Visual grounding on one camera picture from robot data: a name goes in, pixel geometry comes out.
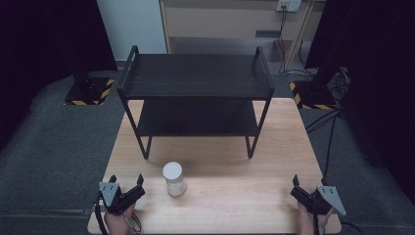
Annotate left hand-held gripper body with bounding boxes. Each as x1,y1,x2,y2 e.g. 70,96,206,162
98,181,147,216

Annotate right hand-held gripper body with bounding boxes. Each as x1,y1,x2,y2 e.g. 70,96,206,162
290,184,347,217

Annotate white jar with lid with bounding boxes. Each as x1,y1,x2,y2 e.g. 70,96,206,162
161,161,188,198

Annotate black two-tier shelf rack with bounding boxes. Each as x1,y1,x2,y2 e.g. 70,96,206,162
116,44,276,161

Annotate person's right hand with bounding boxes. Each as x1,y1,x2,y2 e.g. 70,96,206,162
297,201,334,235

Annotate person's left hand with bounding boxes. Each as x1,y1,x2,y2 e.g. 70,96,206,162
104,203,137,235

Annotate stand base with hazard tape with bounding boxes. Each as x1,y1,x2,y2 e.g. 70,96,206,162
289,80,338,111
64,76,115,107

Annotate black curtain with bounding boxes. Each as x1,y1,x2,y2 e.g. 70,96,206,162
0,0,118,151
304,0,415,207

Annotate wooden cabinet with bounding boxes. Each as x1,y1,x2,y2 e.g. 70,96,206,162
159,0,327,63

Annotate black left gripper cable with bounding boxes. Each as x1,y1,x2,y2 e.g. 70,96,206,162
94,193,110,235

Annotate grey thin cable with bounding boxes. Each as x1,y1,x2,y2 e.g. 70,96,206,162
121,211,143,235

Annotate black floor cables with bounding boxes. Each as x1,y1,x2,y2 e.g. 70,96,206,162
304,108,345,185

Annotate tangled cable bundle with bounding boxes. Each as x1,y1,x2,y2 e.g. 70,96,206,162
326,67,352,100

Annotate black socket cables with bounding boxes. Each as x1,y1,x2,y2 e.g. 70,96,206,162
276,9,319,78

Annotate white wall socket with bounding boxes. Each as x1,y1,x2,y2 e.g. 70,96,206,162
275,0,303,14

